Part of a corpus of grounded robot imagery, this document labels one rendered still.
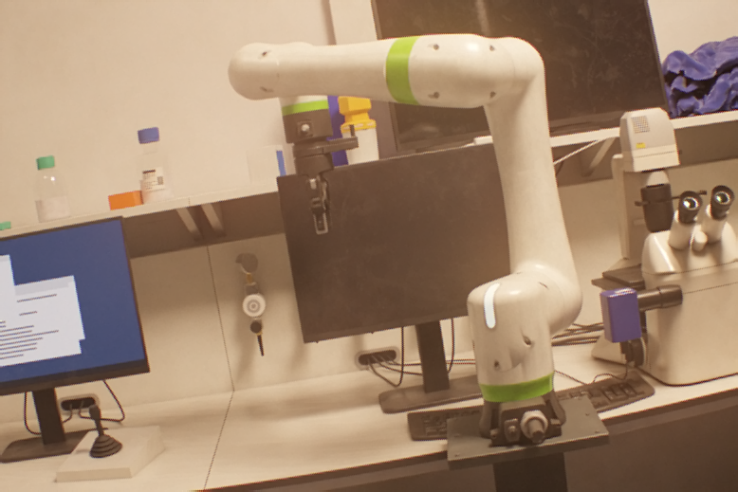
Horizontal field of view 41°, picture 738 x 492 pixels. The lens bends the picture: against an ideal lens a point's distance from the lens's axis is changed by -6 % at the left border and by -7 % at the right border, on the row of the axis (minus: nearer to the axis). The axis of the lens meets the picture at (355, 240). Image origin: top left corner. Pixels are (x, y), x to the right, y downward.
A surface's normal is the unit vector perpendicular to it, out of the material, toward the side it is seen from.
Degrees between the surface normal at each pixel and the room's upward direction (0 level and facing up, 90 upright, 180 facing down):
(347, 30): 90
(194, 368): 90
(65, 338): 86
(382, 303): 86
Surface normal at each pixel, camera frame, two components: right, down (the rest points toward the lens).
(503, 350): -0.36, 0.13
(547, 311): 0.82, -0.11
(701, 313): 0.05, 0.08
